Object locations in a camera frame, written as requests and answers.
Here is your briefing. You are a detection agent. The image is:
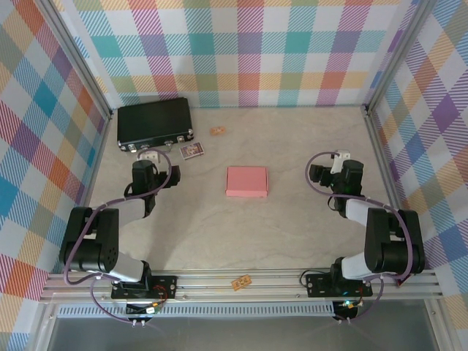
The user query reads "pink paper box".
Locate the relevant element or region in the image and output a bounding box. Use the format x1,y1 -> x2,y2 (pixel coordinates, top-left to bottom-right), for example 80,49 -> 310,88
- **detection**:
224,165 -> 271,200

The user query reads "small purple printed card box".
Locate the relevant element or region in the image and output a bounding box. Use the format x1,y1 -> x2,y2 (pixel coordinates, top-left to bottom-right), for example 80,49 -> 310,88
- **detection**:
181,143 -> 205,161

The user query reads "black briefcase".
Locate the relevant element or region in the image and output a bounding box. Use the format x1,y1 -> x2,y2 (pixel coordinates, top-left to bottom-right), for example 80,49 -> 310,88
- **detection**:
116,97 -> 195,158

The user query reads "orange printed tag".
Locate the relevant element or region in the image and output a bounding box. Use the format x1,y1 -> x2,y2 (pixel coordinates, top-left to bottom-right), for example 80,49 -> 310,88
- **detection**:
230,276 -> 252,292

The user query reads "black power connector board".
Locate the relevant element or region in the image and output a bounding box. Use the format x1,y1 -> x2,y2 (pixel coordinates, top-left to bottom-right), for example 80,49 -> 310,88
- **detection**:
334,300 -> 361,319
126,303 -> 162,317

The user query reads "grey metal panel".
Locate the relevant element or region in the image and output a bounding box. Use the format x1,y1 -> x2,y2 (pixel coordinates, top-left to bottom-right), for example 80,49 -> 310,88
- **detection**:
47,317 -> 439,351

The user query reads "aluminium side rail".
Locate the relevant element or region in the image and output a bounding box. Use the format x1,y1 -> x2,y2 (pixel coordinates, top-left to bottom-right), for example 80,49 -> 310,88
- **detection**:
65,109 -> 113,273
363,105 -> 418,270

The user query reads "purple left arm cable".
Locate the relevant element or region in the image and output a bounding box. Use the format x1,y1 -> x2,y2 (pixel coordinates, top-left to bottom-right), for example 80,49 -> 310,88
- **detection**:
64,149 -> 173,326

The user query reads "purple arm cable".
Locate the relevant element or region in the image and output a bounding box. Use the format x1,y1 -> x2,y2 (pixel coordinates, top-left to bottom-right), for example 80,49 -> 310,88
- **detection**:
305,151 -> 416,325
64,149 -> 173,326

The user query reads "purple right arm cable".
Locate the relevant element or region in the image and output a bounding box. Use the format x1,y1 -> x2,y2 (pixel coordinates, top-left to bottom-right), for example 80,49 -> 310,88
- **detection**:
305,151 -> 416,325

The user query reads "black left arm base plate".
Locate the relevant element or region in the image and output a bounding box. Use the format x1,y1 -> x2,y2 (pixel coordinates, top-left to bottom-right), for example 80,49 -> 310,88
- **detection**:
111,274 -> 178,299

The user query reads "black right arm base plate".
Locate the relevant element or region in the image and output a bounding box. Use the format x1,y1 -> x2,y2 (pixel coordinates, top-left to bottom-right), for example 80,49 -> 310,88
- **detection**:
305,272 -> 374,297

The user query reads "aluminium frame rail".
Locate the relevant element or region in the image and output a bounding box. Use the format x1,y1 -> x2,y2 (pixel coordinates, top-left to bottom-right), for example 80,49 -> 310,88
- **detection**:
39,269 -> 444,303

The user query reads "aluminium frame post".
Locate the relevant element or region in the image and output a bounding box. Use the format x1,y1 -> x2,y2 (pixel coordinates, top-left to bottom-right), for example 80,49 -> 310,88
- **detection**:
36,0 -> 113,121
365,0 -> 436,114

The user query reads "slotted grey cable duct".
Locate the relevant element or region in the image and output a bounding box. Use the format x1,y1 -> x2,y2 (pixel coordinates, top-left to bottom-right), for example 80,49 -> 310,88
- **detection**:
57,306 -> 336,318

